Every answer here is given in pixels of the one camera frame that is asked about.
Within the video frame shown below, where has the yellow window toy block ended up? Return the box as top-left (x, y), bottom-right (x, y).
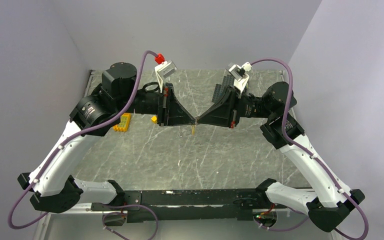
top-left (113, 113), bottom-right (132, 132)

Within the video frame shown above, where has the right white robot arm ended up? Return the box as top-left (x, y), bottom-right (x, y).
top-left (197, 81), bottom-right (365, 232)

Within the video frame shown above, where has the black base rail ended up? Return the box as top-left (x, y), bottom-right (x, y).
top-left (90, 188), bottom-right (279, 223)

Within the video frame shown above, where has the grey and blue lego stack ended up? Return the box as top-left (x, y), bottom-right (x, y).
top-left (211, 74), bottom-right (235, 103)

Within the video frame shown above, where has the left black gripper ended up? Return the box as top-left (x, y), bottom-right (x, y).
top-left (116, 82), bottom-right (196, 127)

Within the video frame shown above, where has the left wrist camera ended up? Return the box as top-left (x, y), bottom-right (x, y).
top-left (154, 53), bottom-right (178, 93)

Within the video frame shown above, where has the small yellow cube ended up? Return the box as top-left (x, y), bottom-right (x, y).
top-left (151, 116), bottom-right (158, 124)

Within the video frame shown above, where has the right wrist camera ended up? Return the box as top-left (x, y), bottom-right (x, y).
top-left (226, 62), bottom-right (253, 94)

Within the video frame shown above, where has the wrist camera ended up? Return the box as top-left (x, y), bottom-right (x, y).
top-left (154, 53), bottom-right (178, 93)
top-left (226, 62), bottom-right (253, 94)

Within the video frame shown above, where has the aluminium frame rail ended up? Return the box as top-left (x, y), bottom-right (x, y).
top-left (32, 203), bottom-right (128, 240)

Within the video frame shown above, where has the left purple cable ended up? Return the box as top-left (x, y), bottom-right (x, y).
top-left (7, 50), bottom-right (161, 240)

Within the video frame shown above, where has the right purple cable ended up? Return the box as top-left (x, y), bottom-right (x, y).
top-left (249, 58), bottom-right (369, 240)

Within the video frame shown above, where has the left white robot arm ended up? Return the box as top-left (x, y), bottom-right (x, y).
top-left (18, 60), bottom-right (196, 213)

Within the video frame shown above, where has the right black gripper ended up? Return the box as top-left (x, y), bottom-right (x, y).
top-left (197, 84), bottom-right (276, 128)

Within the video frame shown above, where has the purple cable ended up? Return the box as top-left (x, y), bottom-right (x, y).
top-left (249, 58), bottom-right (369, 240)
top-left (7, 50), bottom-right (161, 240)

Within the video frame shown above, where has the yellow key tag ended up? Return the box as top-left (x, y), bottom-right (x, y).
top-left (191, 124), bottom-right (196, 135)

